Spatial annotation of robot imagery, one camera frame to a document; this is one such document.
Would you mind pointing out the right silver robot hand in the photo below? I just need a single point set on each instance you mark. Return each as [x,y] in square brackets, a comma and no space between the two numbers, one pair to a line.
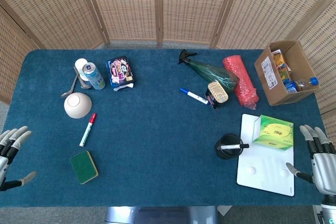
[324,166]

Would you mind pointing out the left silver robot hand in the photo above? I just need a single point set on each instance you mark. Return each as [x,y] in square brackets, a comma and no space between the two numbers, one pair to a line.
[13,140]

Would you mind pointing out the red whiteboard marker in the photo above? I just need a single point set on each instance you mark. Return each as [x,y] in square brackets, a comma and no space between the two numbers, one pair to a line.
[88,129]

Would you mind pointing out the black whiteboard marker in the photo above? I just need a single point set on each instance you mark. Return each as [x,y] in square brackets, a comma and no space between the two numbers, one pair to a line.
[233,146]

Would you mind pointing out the black mesh pen cup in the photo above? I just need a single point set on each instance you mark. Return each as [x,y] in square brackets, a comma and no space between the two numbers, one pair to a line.
[228,154]

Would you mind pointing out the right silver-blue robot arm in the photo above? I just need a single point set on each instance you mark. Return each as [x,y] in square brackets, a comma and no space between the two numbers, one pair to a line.
[329,211]

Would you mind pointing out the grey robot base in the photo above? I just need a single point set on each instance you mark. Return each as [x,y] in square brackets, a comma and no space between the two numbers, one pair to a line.
[157,216]

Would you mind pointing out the blue whiteboard marker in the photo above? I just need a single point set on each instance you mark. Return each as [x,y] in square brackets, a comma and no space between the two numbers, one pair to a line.
[194,96]

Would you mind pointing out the white board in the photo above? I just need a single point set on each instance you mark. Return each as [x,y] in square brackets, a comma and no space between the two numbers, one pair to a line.
[265,166]

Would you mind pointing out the green tissue box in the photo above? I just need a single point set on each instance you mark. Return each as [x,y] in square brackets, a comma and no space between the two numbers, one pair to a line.
[275,132]

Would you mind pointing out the beige upturned bowl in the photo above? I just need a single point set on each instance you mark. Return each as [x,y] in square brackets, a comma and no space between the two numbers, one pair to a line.
[77,104]

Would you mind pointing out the green yellow sponge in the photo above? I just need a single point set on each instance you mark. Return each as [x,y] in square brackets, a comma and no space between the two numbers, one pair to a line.
[84,166]

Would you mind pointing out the metal spoon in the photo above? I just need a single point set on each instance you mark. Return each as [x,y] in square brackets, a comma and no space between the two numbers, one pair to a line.
[72,86]

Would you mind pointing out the clear bottle with blue cap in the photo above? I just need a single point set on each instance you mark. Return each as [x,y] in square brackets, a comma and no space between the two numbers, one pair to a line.
[305,83]

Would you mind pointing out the blue snack packet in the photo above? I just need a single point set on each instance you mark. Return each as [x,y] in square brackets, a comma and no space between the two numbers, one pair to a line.
[290,87]

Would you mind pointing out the brown cardboard box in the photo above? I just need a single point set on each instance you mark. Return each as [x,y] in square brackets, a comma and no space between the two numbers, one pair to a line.
[270,87]

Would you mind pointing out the yellow snack packet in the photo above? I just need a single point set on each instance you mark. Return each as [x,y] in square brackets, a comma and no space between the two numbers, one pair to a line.
[284,74]
[278,60]

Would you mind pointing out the white plastic cup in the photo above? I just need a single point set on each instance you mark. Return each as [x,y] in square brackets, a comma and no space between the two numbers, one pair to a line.
[79,64]

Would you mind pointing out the light blue drink can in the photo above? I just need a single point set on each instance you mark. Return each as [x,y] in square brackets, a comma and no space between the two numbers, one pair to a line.
[94,78]

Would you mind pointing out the red bubble wrap roll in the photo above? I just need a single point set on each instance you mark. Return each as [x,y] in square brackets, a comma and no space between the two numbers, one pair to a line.
[240,79]

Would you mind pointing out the black purple snack packet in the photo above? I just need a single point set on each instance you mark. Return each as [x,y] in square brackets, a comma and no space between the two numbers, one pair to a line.
[120,73]

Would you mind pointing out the black luncheon meat can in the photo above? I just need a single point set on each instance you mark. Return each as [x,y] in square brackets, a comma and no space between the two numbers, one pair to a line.
[218,93]

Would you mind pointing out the blue table cloth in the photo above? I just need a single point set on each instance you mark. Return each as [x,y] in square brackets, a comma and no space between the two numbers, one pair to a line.
[157,129]

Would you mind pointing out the green spray bottle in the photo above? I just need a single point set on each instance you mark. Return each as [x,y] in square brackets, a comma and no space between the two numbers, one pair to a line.
[210,72]

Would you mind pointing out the woven bamboo folding screen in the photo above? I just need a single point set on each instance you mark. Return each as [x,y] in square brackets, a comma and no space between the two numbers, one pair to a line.
[131,3]

